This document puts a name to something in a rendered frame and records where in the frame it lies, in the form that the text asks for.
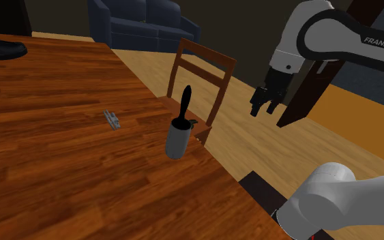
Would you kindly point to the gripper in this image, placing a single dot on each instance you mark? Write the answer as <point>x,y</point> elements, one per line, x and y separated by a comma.
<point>277,82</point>

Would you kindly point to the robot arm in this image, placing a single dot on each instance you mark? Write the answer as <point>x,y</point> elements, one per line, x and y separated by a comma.
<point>331,199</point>

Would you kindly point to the dark brown wooden door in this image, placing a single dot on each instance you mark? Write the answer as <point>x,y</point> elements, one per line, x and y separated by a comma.
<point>306,89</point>

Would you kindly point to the brown wooden chair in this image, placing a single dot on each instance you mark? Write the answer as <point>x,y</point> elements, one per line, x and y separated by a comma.
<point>208,66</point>

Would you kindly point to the black kitchen utensil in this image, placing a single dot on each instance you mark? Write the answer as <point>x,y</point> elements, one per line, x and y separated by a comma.
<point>185,99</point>

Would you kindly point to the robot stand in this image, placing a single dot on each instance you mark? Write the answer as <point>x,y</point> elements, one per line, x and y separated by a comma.
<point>261,192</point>

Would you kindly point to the grey cup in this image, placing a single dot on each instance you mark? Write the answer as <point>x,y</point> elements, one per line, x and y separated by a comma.
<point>177,143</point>

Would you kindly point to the dark blue sofa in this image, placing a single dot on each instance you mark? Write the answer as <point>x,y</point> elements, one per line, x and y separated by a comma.
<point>138,30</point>

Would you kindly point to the small grey metal object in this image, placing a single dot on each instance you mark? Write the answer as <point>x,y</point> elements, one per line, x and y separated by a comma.
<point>112,120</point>

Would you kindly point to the brown wooden table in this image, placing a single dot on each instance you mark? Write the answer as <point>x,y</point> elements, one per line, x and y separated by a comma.
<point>65,166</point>

